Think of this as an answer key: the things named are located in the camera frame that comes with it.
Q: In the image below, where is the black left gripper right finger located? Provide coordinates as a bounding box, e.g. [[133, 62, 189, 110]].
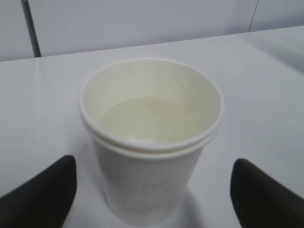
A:
[[230, 159, 304, 228]]

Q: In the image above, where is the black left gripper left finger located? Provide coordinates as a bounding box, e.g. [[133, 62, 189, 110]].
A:
[[0, 155, 77, 228]]

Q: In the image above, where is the white paper cup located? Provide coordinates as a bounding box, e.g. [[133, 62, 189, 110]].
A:
[[79, 57, 224, 227]]

